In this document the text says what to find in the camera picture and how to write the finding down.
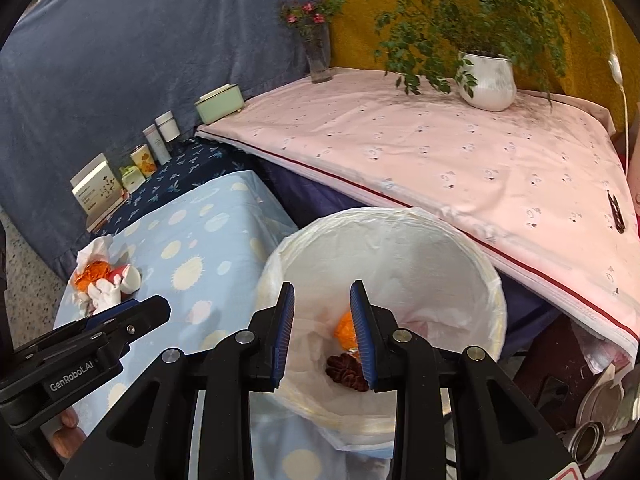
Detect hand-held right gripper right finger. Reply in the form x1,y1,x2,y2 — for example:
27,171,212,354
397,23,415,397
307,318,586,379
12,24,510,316
349,280,586,480

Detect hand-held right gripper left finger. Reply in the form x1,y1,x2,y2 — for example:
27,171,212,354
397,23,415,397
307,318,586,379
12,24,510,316
60,281,296,480

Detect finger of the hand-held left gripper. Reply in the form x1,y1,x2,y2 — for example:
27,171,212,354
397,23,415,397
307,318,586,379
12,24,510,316
82,300,142,320
87,296,172,358

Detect small white tissue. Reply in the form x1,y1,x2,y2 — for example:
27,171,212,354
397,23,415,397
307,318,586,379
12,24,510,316
91,280,127,314

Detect orange plastic wrapper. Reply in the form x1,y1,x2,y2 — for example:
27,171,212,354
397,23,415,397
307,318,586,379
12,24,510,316
72,259,114,292
334,310,362,353

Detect crushed white paper cup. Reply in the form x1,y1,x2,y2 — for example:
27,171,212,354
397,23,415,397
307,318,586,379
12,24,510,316
107,265,142,294

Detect large white tissue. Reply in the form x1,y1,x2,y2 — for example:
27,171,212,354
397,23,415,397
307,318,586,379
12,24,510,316
74,236,115,307

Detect white plastic bin liner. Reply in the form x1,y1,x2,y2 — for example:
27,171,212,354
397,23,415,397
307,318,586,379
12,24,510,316
252,206,508,461

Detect plastic trash bin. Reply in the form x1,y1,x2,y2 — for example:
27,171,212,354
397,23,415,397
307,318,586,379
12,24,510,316
252,206,508,461

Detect person's left hand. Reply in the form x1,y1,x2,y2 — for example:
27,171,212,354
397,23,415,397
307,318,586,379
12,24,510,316
51,409,90,462

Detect brown dried scrap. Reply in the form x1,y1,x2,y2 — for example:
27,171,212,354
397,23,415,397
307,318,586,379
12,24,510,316
325,352,372,392

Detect flat beige box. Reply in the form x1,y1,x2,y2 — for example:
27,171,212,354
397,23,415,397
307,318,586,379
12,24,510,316
85,195,129,233

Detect light blue dotted tablecloth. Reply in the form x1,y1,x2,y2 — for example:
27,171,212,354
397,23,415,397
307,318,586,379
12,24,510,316
52,170,397,480

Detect beige printed box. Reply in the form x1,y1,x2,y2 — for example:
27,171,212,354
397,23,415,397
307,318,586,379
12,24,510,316
70,153,125,216

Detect small green carton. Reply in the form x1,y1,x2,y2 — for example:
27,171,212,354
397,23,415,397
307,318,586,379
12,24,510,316
119,164,146,194

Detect orange printed carton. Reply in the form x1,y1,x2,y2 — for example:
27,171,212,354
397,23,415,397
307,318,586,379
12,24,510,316
129,143,155,178

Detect navy floral cloth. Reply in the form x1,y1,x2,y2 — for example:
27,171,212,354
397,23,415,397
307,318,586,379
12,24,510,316
92,137,261,238

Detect white cosmetic tube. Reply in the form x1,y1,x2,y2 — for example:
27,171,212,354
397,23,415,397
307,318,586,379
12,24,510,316
142,125,172,166

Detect pink printed sheet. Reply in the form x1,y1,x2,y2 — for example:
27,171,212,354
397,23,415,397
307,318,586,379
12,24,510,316
195,66,640,361

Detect white jar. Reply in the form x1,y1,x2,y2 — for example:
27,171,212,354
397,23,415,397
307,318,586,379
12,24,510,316
154,111,181,143

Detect pale green box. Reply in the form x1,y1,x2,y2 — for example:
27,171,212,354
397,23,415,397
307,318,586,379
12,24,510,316
194,82,246,125

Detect white and pink plastic bag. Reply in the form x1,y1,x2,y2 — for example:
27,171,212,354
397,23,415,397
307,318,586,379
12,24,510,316
570,320,637,377

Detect grey metal bowl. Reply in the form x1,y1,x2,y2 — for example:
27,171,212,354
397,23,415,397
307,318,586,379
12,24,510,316
575,370,640,441

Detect metal can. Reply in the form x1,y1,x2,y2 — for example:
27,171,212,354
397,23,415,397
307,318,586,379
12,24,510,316
570,420,609,466

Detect grey-blue blanket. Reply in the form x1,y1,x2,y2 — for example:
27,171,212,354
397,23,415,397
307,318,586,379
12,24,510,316
0,0,326,281

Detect glass vase with pink flowers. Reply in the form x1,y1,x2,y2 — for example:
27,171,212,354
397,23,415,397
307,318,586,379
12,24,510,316
277,0,376,84

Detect green plant in white pot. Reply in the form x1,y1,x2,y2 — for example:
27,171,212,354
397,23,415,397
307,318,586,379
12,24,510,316
372,0,606,112

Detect black clip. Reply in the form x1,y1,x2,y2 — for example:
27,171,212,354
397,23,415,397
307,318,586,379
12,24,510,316
606,191,627,234

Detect white cable with switch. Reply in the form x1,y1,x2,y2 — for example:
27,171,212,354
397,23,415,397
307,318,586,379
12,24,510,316
587,0,634,137

